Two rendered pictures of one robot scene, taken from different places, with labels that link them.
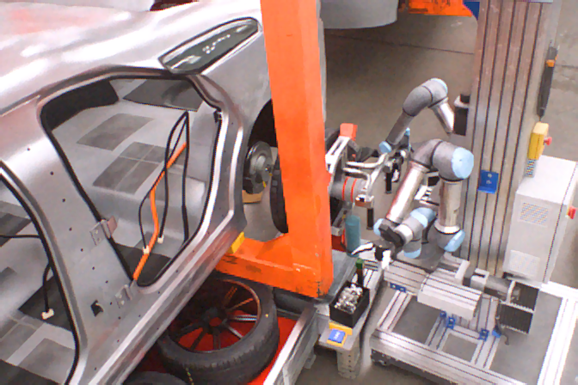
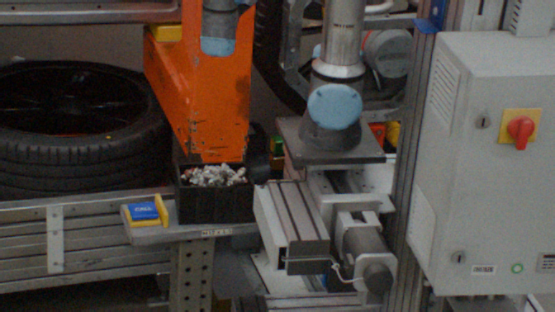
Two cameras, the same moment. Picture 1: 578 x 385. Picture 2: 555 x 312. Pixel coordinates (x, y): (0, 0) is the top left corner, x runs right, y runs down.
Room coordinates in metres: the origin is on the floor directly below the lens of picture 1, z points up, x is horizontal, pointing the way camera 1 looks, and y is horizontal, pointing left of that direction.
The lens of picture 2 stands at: (0.22, -2.05, 1.96)
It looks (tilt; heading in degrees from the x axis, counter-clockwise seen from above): 27 degrees down; 42
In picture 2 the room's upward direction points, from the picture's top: 4 degrees clockwise
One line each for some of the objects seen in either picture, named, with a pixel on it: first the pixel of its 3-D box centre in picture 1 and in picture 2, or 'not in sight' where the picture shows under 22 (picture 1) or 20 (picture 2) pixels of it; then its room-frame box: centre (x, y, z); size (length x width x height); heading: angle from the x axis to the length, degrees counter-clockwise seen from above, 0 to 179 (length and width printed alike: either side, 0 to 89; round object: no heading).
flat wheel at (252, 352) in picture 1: (217, 327); (65, 133); (2.05, 0.47, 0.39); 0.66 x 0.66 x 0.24
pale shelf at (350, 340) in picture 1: (348, 316); (205, 216); (1.98, -0.24, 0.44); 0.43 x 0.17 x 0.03; 151
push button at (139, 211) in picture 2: (336, 336); (143, 212); (1.83, -0.16, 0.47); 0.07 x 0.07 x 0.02; 61
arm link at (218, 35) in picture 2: (408, 241); (219, 26); (1.76, -0.48, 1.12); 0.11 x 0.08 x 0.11; 40
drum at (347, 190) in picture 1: (351, 189); (382, 43); (2.53, -0.36, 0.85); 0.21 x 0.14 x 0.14; 61
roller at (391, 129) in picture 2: not in sight; (384, 121); (2.72, -0.27, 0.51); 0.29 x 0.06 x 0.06; 61
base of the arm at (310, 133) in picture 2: (420, 241); (331, 117); (2.02, -0.61, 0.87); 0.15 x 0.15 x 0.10
